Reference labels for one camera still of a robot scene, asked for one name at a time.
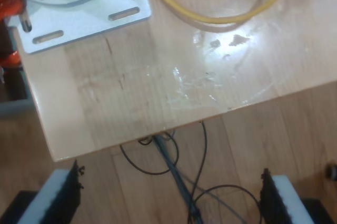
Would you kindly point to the orange black clamp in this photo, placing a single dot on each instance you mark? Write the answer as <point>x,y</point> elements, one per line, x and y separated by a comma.
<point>10,2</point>

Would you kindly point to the grey metal frame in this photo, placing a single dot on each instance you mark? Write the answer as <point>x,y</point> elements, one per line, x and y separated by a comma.
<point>13,106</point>

